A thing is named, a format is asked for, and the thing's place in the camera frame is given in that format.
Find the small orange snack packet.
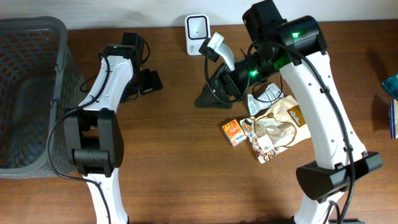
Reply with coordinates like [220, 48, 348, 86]
[221, 119, 247, 147]

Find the silver foil snack packet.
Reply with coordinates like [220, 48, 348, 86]
[247, 83, 284, 116]

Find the beige PanTree snack pouch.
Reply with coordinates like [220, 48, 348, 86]
[239, 96, 311, 164]

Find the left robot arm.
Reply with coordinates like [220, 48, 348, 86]
[62, 32, 163, 223]

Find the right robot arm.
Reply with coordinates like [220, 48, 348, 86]
[195, 1, 382, 223]

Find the white barcode scanner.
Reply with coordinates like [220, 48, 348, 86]
[185, 14, 211, 56]

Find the grey plastic mesh basket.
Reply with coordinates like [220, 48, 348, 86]
[1, 16, 85, 179]

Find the right black cable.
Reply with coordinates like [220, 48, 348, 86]
[203, 40, 284, 104]

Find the black cable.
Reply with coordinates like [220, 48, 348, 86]
[203, 40, 284, 104]
[45, 51, 113, 224]

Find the left black cable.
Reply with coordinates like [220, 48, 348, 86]
[45, 51, 113, 224]

